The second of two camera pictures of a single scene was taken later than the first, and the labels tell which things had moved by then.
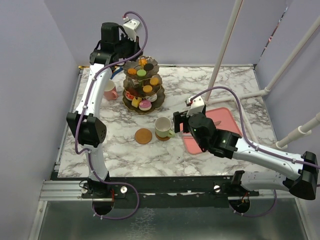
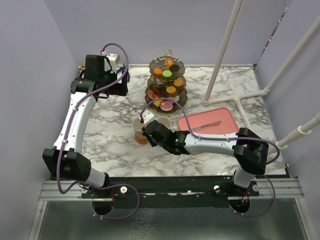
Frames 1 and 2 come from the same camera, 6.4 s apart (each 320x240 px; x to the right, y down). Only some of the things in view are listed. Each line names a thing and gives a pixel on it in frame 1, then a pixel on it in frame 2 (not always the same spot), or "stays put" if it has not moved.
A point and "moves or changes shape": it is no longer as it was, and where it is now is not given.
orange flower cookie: x=143 y=62 to x=169 y=62
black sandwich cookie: x=148 y=66 to x=174 y=68
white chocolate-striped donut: x=153 y=98 to x=176 y=98
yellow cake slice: x=135 y=102 to x=157 y=102
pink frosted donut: x=145 y=105 to x=166 y=105
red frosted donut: x=129 y=96 to x=151 y=95
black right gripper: x=179 y=117 to x=152 y=143
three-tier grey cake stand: x=143 y=92 to x=166 y=82
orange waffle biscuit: x=154 y=81 to x=178 y=82
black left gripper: x=135 y=46 to x=119 y=88
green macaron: x=141 y=72 to x=166 y=73
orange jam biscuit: x=147 y=88 to x=171 y=89
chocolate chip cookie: x=132 y=71 to x=157 y=71
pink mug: x=110 y=92 moves or changes shape
